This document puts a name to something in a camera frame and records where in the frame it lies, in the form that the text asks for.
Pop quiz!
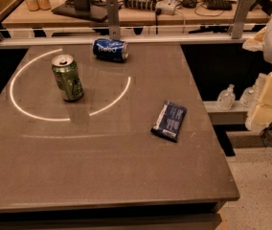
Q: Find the clear sanitizer bottle left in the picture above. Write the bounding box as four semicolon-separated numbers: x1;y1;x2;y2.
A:
216;84;236;110

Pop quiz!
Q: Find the clear sanitizer bottle right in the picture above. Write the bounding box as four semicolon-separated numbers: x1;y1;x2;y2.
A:
239;86;255;107

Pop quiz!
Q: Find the black power strip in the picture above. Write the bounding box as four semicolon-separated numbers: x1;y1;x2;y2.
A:
123;0;177;16

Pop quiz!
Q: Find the black device on desk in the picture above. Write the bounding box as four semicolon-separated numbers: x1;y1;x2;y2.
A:
206;0;232;11

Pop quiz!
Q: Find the metal guard rail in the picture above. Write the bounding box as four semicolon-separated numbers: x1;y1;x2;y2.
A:
0;0;259;50

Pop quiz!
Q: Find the grey side shelf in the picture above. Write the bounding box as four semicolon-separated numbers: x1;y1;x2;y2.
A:
204;101;248;125

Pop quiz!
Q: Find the green soda can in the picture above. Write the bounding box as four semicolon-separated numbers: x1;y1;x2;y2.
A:
52;54;83;102

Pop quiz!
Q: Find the blue pepsi can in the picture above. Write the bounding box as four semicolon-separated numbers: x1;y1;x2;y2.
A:
92;38;128;62

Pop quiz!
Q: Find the blue rxbar blueberry wrapper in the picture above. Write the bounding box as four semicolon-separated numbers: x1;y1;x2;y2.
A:
150;101;187;143

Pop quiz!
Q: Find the clear sanitizer bottle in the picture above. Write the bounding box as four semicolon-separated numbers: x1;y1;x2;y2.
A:
239;86;255;107
216;84;236;110

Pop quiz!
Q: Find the black monitor stand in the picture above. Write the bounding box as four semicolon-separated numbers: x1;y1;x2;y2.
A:
52;0;107;22

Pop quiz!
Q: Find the wooden desk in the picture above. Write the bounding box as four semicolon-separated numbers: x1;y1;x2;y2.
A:
1;0;271;38

